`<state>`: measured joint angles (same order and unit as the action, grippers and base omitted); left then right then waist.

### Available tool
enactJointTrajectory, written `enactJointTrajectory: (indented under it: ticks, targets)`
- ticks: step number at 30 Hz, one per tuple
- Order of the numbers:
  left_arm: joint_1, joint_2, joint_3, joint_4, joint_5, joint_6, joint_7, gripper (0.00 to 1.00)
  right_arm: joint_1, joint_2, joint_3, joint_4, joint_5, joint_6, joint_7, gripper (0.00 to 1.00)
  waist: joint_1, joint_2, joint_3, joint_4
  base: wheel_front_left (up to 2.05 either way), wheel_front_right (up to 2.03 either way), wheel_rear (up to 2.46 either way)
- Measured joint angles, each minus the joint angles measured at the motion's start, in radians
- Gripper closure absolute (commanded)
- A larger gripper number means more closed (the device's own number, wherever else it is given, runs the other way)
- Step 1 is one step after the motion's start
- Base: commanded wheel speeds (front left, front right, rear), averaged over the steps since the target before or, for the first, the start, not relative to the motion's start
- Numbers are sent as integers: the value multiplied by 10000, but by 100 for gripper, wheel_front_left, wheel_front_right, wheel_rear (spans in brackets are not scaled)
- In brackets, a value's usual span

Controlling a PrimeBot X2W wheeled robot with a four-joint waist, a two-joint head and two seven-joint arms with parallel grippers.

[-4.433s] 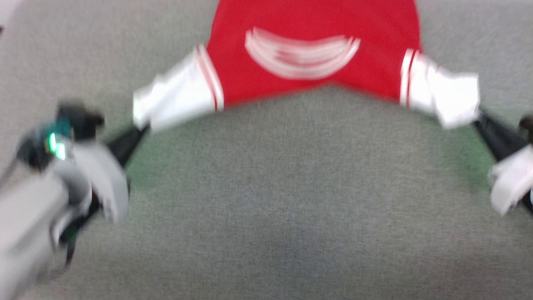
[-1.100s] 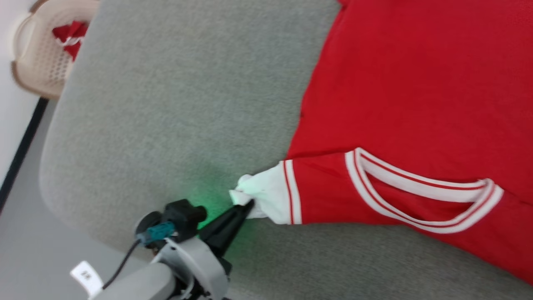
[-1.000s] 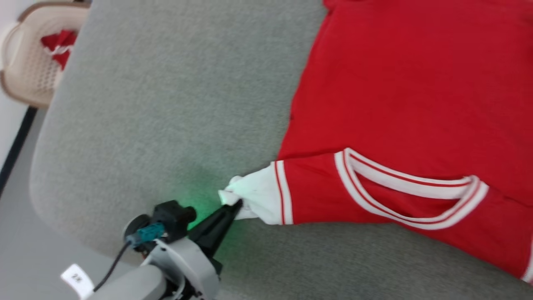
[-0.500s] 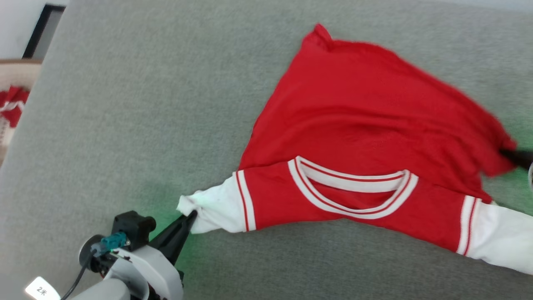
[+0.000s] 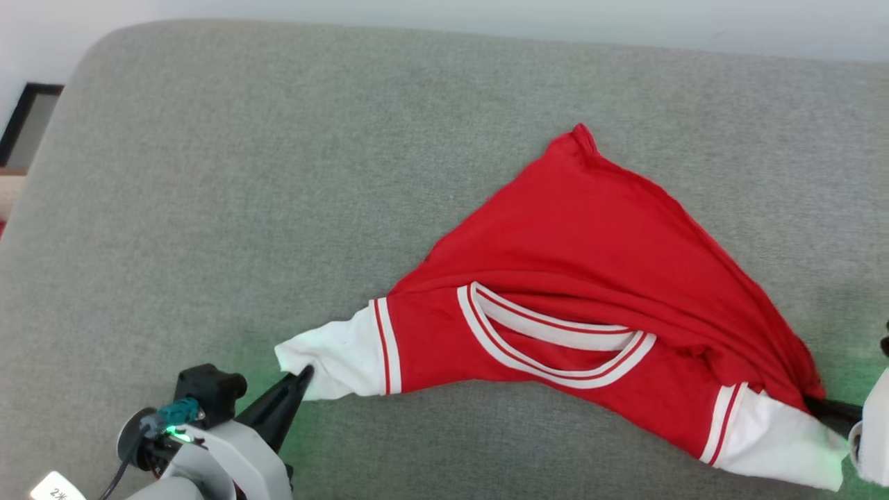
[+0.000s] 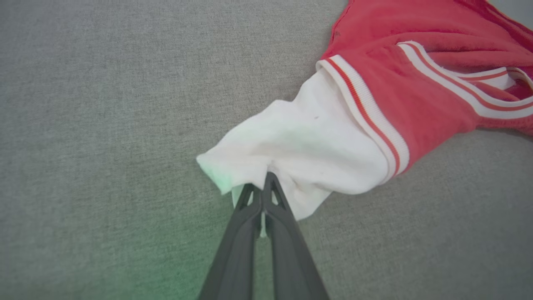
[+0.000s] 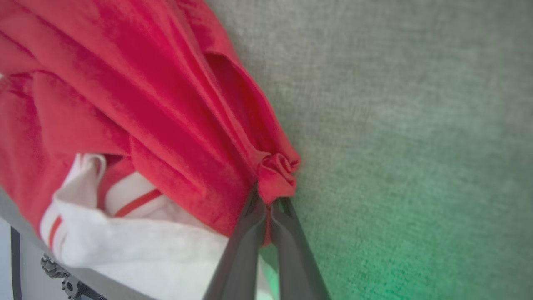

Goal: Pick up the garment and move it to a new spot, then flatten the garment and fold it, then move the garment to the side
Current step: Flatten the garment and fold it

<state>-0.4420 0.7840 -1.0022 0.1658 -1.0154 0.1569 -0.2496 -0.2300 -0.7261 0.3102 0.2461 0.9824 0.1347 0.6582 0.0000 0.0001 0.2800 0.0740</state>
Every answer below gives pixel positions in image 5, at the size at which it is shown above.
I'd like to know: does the teal left camera connector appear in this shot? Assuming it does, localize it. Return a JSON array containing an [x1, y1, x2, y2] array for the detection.
[[139, 398, 206, 440]]

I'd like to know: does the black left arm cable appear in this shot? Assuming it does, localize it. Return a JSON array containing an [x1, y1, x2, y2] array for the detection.
[[97, 425, 150, 500]]

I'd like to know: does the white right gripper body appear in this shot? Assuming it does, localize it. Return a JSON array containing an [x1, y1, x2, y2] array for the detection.
[[851, 368, 889, 487]]

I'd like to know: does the grey fabric sofa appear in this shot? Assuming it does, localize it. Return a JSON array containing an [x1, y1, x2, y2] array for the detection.
[[0, 19, 889, 500]]

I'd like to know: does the black rectangular frame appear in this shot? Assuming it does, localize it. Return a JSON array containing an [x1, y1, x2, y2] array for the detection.
[[0, 83, 65, 168]]

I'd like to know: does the red and white jersey shirt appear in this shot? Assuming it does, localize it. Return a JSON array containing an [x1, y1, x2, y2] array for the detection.
[[274, 124, 852, 492]]

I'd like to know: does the white paper label tag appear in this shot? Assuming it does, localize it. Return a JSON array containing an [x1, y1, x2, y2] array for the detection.
[[29, 472, 88, 500]]

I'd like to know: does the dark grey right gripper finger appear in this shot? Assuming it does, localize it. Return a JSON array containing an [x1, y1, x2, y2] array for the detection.
[[806, 396, 863, 439]]

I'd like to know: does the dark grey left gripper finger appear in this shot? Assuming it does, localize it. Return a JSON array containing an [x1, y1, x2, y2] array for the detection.
[[236, 367, 315, 452]]

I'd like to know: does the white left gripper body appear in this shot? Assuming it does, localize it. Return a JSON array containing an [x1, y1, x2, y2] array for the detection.
[[167, 420, 294, 500]]

